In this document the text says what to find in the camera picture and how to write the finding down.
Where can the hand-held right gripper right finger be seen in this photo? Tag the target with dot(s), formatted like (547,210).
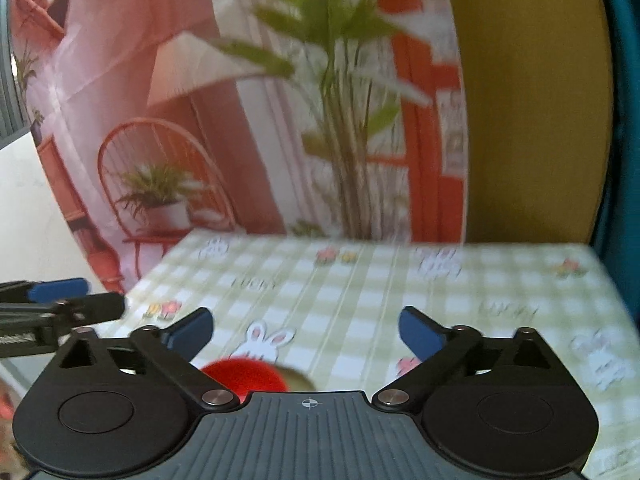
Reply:
(420,332)

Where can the printed room scene backdrop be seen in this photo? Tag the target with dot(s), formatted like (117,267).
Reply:
(240,135)

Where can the checked rabbit print tablecloth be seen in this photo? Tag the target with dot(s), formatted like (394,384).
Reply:
(350,300)

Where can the green square plate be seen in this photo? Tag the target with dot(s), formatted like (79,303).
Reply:
(301,382)

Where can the teal curtain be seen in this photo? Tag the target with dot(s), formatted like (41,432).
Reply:
(622,135)

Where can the red plastic dish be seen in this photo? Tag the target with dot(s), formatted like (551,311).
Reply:
(5,405)

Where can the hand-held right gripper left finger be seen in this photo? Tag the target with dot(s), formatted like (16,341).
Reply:
(186,332)

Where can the red plastic bowl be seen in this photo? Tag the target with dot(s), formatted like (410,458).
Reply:
(240,376)

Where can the wooden board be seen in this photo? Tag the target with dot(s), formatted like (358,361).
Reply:
(525,110)

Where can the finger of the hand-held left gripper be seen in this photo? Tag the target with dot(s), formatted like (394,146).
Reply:
(97,307)
(60,288)

